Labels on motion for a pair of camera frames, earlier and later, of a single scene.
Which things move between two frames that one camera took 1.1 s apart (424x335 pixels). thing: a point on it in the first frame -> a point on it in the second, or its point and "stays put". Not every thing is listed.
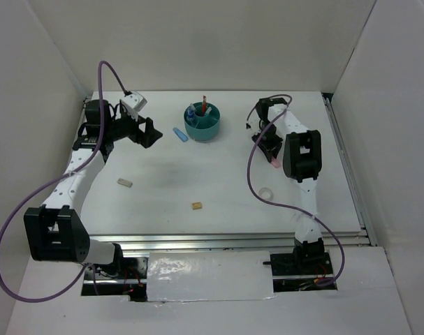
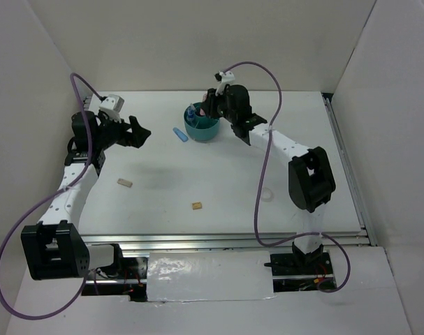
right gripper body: [267, 139] -> [223, 107]
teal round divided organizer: [202, 121] stays put
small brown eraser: [196, 205] stays put
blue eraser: [181, 135] stays put
